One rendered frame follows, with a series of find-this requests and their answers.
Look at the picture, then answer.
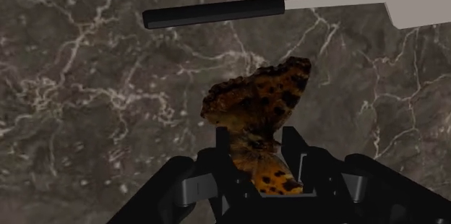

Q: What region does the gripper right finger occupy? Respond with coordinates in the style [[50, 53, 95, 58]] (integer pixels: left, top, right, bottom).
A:
[[280, 126, 451, 224]]

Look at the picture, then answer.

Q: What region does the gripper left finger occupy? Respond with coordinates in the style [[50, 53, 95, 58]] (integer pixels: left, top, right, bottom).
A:
[[107, 126, 262, 224]]

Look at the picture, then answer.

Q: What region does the orange black spotted butterfly figure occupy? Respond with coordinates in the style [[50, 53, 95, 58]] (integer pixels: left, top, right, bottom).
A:
[[200, 56, 312, 196]]

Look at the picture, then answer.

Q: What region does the white spatula with black handle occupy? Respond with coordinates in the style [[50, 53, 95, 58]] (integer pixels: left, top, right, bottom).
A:
[[142, 0, 451, 30]]

